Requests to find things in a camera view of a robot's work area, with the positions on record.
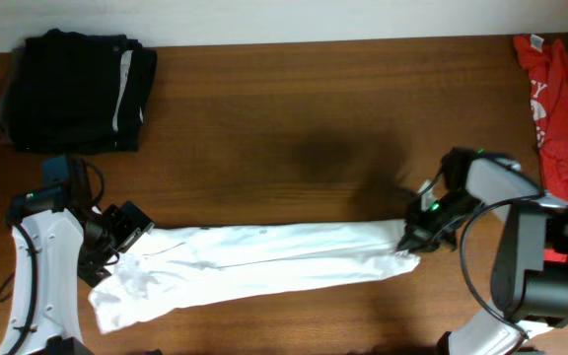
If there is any white t-shirt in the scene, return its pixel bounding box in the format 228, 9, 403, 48
89, 220, 420, 333

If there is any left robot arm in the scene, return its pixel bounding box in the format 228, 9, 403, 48
0, 183, 154, 355

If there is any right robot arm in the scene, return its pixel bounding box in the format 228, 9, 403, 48
397, 148, 568, 354

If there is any folded black clothes stack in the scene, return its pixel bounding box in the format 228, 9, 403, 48
0, 29, 158, 155

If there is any red t-shirt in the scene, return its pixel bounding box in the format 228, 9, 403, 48
513, 35, 568, 201

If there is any right black cable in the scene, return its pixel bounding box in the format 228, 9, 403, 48
414, 167, 546, 355

